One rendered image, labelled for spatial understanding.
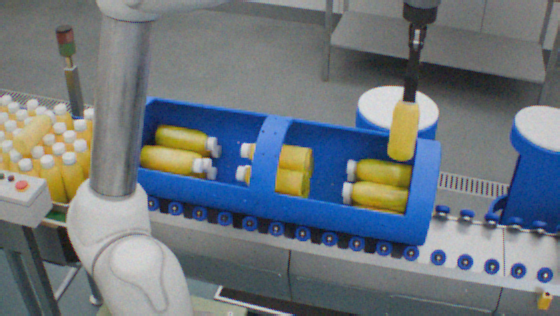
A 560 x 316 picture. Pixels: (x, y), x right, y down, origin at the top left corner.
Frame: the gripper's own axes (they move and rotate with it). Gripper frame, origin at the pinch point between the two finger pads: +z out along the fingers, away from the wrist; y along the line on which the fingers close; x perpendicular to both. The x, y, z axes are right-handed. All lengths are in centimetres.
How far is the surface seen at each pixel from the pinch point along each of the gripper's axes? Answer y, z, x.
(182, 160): -2, 32, 58
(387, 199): 2.6, 37.2, 1.9
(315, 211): -8.8, 35.5, 19.3
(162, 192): -8, 39, 62
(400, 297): -8, 63, -6
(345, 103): 223, 144, 44
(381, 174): 7.6, 33.0, 4.7
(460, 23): 332, 122, -29
